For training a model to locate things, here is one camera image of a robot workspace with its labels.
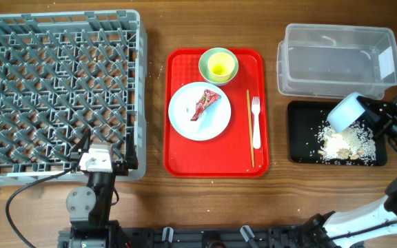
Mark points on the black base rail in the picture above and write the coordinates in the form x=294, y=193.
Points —
x=272, y=237

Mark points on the grey dishwasher rack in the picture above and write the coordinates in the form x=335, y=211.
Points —
x=62, y=73

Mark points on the rice and food scraps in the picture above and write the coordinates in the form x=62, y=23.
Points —
x=352, y=146

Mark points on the yellow cup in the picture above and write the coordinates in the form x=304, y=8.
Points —
x=221, y=66

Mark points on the wooden chopstick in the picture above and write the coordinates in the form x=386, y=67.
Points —
x=249, y=116

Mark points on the red snack wrapper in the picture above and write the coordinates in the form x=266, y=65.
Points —
x=208, y=98

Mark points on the light blue bowl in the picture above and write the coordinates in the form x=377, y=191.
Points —
x=345, y=113

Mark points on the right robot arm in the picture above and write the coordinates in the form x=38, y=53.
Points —
x=379, y=218

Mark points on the green bowl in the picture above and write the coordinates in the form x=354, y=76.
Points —
x=202, y=65

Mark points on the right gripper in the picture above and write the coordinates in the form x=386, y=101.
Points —
x=384, y=109

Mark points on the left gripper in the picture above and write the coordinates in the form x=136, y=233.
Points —
x=121, y=168

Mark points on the black waste tray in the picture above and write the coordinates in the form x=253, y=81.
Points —
x=305, y=121

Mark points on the clear plastic bin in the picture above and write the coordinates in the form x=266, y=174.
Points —
x=333, y=61

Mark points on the white plastic fork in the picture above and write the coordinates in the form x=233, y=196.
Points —
x=256, y=108

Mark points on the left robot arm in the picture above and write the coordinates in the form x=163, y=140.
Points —
x=89, y=206

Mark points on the light blue plate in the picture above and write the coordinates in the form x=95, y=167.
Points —
x=211, y=123

